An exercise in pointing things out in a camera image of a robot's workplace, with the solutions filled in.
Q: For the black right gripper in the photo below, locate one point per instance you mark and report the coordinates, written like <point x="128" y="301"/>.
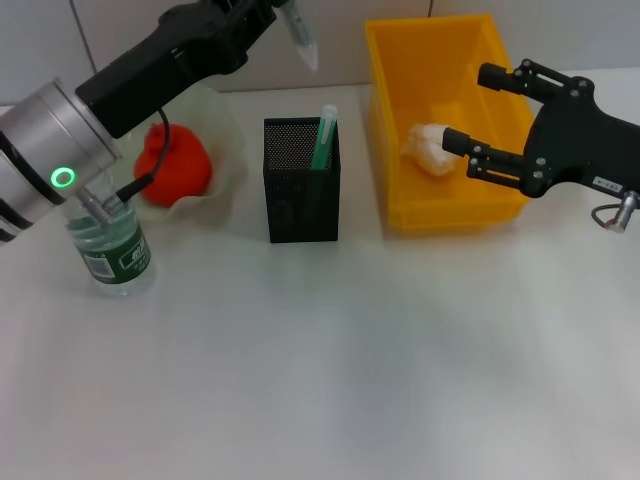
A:
<point x="580" y="145"/>

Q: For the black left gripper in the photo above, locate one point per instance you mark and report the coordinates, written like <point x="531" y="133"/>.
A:
<point x="165" y="65"/>

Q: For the silver glitter pen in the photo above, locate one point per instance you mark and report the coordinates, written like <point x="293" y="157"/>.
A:
<point x="302" y="35"/>

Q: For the white paper ball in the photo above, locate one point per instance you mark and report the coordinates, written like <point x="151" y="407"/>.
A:
<point x="425" y="150"/>

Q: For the mint green pen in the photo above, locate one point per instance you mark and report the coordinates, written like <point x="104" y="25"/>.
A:
<point x="322" y="140"/>

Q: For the red-orange toy orange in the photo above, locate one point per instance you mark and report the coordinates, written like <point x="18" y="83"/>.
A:
<point x="185" y="170"/>

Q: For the clear water bottle green label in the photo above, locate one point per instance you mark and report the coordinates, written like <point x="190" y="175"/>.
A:
<point x="120" y="260"/>

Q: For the translucent wavy fruit plate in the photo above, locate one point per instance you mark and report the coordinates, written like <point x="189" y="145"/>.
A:
<point x="225" y="130"/>

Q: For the black mesh pen holder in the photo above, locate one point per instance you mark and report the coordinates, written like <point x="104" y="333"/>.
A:
<point x="302" y="210"/>

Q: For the yellow plastic bin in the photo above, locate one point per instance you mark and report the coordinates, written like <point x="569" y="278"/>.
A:
<point x="425" y="65"/>

